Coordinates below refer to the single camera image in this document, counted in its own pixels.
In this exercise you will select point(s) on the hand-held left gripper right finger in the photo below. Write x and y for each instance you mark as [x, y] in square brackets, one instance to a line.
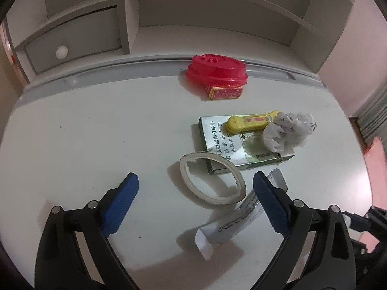
[272, 205]

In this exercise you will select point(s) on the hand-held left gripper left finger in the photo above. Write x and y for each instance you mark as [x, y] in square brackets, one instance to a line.
[121, 208]

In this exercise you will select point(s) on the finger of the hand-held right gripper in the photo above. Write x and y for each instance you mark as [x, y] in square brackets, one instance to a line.
[359, 222]

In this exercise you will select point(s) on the white paper sachet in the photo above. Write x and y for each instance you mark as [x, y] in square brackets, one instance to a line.
[223, 226]

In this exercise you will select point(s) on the white tape roll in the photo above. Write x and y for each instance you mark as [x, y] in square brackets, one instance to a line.
[217, 198]

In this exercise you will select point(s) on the pink cloth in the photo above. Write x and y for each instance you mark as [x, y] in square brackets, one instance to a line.
[378, 169]

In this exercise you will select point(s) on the crumpled white plastic wrapper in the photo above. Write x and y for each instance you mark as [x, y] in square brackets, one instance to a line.
[284, 133]

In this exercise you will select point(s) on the green cigarette box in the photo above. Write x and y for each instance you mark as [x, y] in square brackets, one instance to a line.
[223, 149]

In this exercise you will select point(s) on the grey curtain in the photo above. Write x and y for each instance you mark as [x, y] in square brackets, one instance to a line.
[373, 114]

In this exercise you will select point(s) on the small red yellow box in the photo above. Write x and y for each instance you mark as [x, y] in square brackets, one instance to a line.
[225, 93]

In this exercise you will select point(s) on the red plastic lid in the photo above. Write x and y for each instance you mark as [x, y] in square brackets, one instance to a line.
[216, 69]

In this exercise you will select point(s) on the white round drawer knob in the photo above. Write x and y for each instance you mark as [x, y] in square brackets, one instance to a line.
[62, 52]

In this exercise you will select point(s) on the grey drawer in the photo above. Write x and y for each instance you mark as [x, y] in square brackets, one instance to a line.
[84, 34]

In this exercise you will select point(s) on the white desk shelf unit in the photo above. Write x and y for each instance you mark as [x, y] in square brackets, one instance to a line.
[211, 6]

